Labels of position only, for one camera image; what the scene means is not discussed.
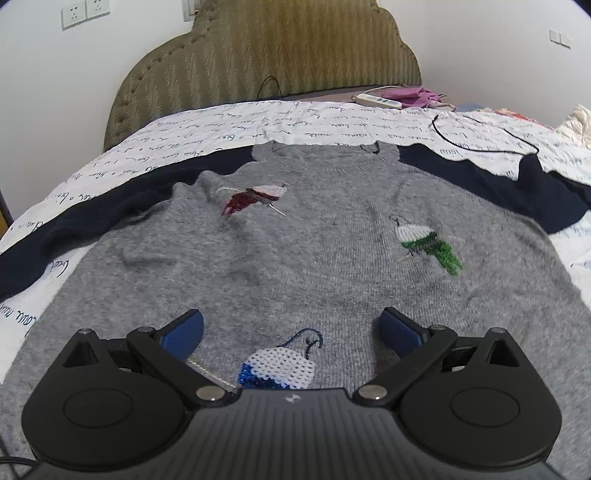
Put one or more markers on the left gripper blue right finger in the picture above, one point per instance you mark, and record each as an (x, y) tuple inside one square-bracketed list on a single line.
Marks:
[(418, 346)]

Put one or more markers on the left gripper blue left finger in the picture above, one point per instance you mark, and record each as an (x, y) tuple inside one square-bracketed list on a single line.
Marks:
[(169, 345)]

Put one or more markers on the grey sweater with navy sleeves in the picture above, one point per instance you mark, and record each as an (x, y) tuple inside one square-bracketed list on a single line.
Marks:
[(298, 250)]

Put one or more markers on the white quilt with blue script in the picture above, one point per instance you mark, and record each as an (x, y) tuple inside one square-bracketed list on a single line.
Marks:
[(47, 243)]

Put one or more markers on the purple cloth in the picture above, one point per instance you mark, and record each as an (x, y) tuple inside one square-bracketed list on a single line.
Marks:
[(412, 96)]

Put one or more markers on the white power strip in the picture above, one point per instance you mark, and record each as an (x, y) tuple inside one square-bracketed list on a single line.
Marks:
[(370, 100)]

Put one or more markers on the olive green padded headboard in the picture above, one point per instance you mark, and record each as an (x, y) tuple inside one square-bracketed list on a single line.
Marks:
[(239, 51)]

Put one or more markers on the white wall light switch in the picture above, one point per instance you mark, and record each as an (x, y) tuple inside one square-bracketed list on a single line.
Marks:
[(560, 39)]

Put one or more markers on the white double wall socket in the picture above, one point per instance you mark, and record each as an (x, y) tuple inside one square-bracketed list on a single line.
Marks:
[(82, 11)]

